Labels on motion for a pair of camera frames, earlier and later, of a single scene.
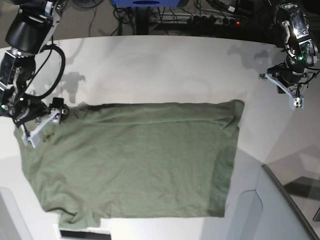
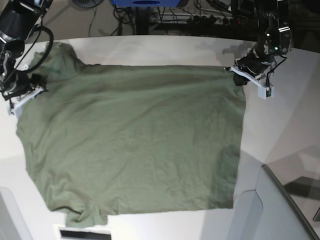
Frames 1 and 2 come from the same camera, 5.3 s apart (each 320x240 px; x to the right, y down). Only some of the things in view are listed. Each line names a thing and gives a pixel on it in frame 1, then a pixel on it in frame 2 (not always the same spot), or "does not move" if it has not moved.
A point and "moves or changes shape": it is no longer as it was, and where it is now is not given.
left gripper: x=32 y=116 → x=36 y=83
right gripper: x=288 y=80 → x=255 y=70
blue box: x=145 y=3 does not move
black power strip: x=198 y=19 does not move
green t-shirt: x=159 y=160 moves or changes shape
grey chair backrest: x=282 y=219 does not move
